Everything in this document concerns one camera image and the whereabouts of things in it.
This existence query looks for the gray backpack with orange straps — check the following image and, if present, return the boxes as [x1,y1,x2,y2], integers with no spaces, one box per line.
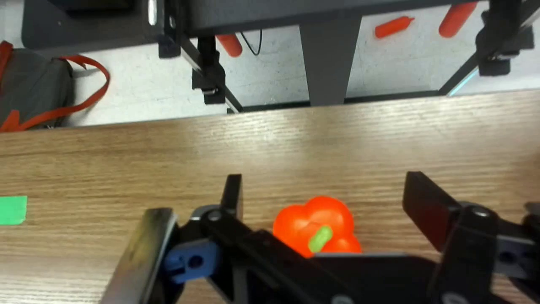
[0,39,113,133]

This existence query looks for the orange toy bell pepper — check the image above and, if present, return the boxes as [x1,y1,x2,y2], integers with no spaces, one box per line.
[271,194,364,260]

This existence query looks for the black mounting plate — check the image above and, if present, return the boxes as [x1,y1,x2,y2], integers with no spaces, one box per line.
[20,0,491,56]

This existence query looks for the black table frame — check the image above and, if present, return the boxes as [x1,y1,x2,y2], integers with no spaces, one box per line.
[157,0,540,115]

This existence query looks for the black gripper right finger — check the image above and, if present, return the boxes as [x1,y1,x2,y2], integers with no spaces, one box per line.
[401,170,540,304]

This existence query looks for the black clamp with orange handle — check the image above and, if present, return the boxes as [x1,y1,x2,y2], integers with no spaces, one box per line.
[437,0,536,77]
[190,32,244,106]

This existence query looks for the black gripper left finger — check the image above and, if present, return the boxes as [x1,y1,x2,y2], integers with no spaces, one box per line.
[190,174,339,304]

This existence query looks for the small orange plastic piece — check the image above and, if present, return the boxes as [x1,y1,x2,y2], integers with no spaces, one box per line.
[374,15,416,40]

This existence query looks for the green tape marker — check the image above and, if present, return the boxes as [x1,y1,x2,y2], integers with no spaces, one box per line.
[0,194,28,228]

